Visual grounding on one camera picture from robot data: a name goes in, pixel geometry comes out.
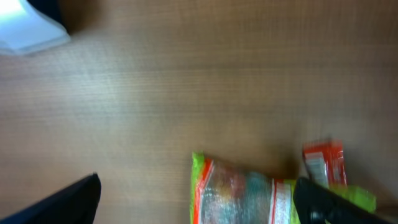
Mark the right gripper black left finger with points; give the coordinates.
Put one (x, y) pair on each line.
(75, 204)

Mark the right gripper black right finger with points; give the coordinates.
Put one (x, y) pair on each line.
(316, 204)

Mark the red snack bar wrapper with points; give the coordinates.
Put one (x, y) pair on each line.
(325, 162)

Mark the green candy bag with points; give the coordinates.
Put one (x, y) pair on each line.
(221, 193)

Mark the white barcode scanner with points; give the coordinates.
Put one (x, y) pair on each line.
(29, 26)

